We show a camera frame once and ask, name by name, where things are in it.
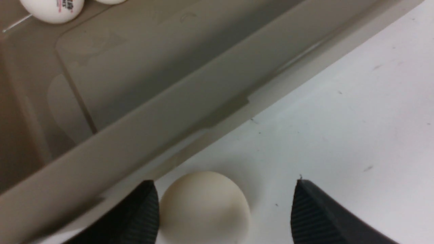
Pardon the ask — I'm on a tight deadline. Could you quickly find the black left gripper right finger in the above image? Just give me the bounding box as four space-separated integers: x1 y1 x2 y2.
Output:
291 179 395 244

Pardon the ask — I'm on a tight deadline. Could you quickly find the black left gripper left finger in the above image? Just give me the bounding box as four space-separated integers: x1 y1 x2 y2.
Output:
66 180 160 244

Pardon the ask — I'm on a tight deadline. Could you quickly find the tan plastic storage bin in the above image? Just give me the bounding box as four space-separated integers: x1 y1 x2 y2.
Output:
1 0 422 244

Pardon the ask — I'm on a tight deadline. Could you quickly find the white ping-pong ball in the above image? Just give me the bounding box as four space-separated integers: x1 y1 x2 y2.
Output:
160 171 251 244
96 0 126 5
20 0 85 24

